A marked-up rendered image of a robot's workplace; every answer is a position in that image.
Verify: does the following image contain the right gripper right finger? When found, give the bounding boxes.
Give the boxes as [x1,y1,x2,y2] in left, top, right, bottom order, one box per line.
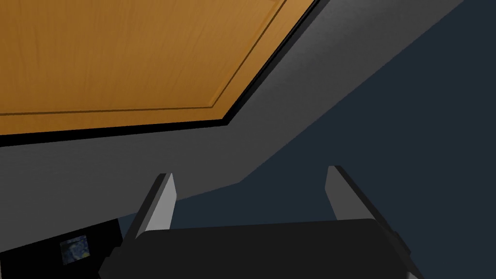
[325,165,388,229]

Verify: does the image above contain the black framed picture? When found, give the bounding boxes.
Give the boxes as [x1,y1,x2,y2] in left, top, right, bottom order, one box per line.
[0,218,124,279]

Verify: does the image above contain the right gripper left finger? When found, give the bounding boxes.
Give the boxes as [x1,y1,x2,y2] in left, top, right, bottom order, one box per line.
[124,172,177,241]

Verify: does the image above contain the brown wooden door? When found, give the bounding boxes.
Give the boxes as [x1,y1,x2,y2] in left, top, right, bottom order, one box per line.
[0,0,315,136]

